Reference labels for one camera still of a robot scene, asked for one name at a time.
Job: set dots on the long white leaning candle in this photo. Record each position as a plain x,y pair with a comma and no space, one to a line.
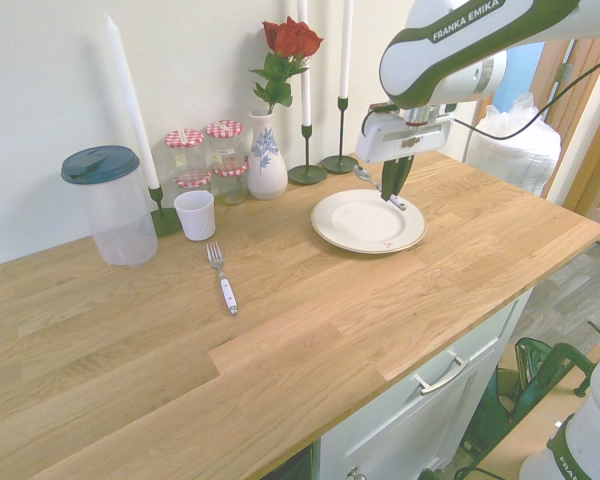
130,100

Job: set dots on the clear pitcher with teal lid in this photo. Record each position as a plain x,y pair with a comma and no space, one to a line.
117,210

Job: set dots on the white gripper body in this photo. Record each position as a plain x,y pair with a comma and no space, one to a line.
400,142

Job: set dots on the glass jar red checked lid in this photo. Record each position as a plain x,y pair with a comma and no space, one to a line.
225,142
194,180
231,187
184,150

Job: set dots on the green metal clamp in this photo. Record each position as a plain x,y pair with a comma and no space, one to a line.
550,370

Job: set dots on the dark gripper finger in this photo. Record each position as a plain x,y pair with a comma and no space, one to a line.
390,182
405,172

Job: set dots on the red rose with green leaves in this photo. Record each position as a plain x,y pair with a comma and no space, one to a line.
290,37

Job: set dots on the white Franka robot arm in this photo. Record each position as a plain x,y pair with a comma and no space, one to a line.
455,45

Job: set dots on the tall dark green candle holder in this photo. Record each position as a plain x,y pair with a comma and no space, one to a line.
307,172
340,162

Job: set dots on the white ribbed cup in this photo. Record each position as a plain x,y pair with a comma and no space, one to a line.
196,215

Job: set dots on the white gold-rimmed plate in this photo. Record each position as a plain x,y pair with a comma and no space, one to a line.
360,220

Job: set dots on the white plastic bag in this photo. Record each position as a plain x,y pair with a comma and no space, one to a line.
515,150

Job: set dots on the white kitchen cabinet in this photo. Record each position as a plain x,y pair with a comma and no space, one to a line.
420,420

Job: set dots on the white vase blue flower print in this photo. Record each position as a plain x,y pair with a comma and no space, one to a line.
266,170

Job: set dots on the short dark green candle holder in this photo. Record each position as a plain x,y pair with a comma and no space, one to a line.
164,222

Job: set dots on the white taper candle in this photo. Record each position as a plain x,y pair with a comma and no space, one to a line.
345,50
305,75

